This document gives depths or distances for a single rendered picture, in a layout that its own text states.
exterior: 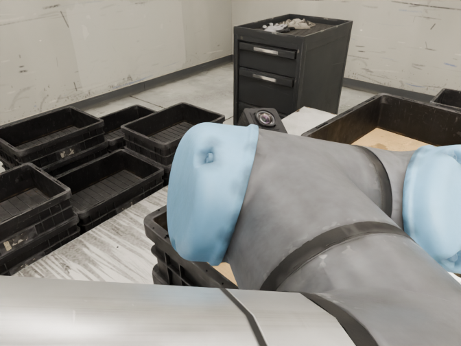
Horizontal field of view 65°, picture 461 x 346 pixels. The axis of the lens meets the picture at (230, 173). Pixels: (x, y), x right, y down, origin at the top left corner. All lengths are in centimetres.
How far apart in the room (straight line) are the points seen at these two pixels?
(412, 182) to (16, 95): 325
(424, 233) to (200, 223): 12
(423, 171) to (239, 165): 11
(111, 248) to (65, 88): 275
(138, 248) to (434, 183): 72
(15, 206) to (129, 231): 68
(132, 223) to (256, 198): 78
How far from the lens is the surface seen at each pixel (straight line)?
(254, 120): 40
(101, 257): 86
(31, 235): 132
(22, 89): 337
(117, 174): 177
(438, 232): 22
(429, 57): 390
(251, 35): 213
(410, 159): 24
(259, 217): 15
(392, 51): 398
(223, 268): 62
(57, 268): 87
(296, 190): 16
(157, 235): 54
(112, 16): 370
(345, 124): 96
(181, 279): 55
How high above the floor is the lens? 128
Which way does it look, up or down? 32 degrees down
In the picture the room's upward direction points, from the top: straight up
